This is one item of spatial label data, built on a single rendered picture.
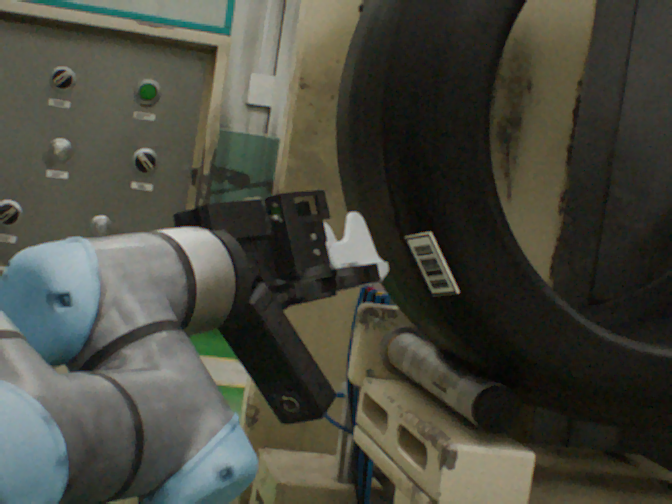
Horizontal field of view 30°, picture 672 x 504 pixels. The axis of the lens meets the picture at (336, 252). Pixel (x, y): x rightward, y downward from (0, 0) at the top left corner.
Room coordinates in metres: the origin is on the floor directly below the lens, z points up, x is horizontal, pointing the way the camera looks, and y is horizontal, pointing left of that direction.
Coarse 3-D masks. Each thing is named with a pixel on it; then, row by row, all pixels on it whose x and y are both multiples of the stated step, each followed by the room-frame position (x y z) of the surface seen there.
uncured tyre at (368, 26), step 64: (384, 0) 1.21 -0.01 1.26; (448, 0) 1.10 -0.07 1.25; (512, 0) 1.10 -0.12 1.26; (384, 64) 1.13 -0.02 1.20; (448, 64) 1.09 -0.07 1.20; (384, 128) 1.12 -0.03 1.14; (448, 128) 1.09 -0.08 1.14; (384, 192) 1.14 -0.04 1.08; (448, 192) 1.10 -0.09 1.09; (384, 256) 1.21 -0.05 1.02; (448, 256) 1.11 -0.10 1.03; (512, 256) 1.10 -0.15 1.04; (448, 320) 1.14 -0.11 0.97; (512, 320) 1.11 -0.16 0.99; (576, 320) 1.12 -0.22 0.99; (640, 320) 1.43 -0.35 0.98; (512, 384) 1.16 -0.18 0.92; (576, 384) 1.13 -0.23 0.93; (640, 384) 1.14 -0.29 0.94
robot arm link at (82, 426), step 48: (0, 336) 0.66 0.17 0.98; (0, 384) 0.63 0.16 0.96; (48, 384) 0.65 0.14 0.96; (96, 384) 0.68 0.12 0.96; (0, 432) 0.60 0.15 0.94; (48, 432) 0.62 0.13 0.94; (96, 432) 0.65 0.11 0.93; (0, 480) 0.60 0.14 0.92; (48, 480) 0.62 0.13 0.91; (96, 480) 0.66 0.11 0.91
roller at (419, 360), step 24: (408, 336) 1.44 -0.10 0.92; (408, 360) 1.37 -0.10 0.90; (432, 360) 1.30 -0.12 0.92; (456, 360) 1.28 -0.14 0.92; (432, 384) 1.27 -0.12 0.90; (456, 384) 1.20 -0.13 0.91; (480, 384) 1.15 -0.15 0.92; (456, 408) 1.20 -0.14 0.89; (480, 408) 1.13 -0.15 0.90; (504, 408) 1.14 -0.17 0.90
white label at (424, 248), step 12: (408, 240) 1.12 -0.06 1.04; (420, 240) 1.10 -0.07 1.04; (432, 240) 1.09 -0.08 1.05; (420, 252) 1.11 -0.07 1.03; (432, 252) 1.10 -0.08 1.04; (420, 264) 1.12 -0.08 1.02; (432, 264) 1.11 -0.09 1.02; (444, 264) 1.09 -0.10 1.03; (432, 276) 1.11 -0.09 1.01; (444, 276) 1.10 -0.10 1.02; (432, 288) 1.12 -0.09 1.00; (444, 288) 1.11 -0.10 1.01; (456, 288) 1.10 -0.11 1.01
